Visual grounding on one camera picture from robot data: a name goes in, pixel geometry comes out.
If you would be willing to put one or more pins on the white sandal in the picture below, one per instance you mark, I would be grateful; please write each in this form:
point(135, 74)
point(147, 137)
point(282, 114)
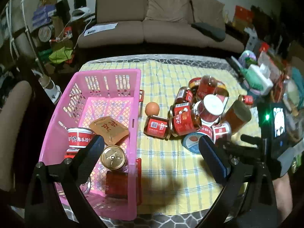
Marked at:
point(51, 90)

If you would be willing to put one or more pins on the dark grey cushion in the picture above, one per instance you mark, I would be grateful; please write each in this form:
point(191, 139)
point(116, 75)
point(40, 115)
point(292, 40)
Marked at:
point(209, 32)

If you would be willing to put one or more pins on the white tissue box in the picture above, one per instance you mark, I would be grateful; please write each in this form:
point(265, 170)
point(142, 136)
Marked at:
point(261, 78)

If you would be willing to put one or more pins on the green wipes packet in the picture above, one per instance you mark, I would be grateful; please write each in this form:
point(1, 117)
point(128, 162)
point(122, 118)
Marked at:
point(249, 79)

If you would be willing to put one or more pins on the white paper sheet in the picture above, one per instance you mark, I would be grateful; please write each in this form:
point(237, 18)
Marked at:
point(101, 29)

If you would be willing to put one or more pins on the gold-lid can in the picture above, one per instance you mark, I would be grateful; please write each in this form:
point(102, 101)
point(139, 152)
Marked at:
point(112, 158)

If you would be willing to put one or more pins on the red tub white lid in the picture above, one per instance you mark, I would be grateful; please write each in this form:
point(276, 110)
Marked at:
point(211, 108)

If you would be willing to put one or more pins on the pink plastic basket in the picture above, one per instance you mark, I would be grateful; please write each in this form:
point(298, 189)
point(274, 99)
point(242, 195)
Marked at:
point(99, 104)

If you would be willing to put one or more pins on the purple plastic container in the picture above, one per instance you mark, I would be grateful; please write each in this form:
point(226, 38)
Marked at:
point(247, 56)

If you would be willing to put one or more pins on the red paper tub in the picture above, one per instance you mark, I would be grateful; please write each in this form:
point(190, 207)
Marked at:
point(71, 152)
point(79, 136)

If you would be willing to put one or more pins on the green bag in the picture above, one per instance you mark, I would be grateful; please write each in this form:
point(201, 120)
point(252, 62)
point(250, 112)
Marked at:
point(60, 55)

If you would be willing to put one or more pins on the large tin can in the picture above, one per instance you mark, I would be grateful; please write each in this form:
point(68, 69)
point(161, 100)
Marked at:
point(237, 116)

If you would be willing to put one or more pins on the red flat tin can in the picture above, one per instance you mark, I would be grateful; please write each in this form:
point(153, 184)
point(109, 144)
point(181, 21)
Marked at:
point(220, 85)

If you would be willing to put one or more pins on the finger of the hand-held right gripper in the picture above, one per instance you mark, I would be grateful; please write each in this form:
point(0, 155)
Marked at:
point(244, 152)
point(251, 140)

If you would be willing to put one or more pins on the round metal tin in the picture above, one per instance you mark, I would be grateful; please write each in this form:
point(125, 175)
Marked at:
point(45, 33)

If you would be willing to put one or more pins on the brown sofa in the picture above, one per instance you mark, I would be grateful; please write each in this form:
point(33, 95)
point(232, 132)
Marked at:
point(166, 28)

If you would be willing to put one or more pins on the yellow checked cloth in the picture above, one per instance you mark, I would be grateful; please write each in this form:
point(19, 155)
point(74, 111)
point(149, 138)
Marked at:
point(166, 171)

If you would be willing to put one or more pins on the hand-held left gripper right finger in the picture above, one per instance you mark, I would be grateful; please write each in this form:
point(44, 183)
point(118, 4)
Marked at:
point(213, 161)

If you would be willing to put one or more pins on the brown sauce packet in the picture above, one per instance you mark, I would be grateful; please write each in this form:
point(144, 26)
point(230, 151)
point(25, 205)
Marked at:
point(109, 129)

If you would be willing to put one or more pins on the person's right forearm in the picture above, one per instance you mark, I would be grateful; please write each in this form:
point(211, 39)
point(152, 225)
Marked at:
point(282, 194)

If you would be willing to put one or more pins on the white cap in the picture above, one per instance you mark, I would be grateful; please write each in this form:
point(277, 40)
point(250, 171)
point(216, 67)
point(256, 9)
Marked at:
point(80, 13)

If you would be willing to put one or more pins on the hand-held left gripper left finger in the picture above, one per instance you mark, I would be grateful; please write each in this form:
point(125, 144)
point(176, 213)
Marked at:
point(93, 152)

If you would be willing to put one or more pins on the brown egg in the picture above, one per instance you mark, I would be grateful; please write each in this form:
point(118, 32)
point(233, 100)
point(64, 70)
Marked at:
point(152, 108)

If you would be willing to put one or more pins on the red cardboard box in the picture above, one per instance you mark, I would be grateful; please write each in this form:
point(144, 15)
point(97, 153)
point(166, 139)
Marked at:
point(243, 16)

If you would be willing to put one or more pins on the stack of blue boxes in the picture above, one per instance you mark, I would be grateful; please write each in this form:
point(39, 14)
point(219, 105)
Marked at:
point(44, 15)

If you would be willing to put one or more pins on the black box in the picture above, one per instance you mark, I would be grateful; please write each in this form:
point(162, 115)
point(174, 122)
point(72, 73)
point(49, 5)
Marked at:
point(79, 0)

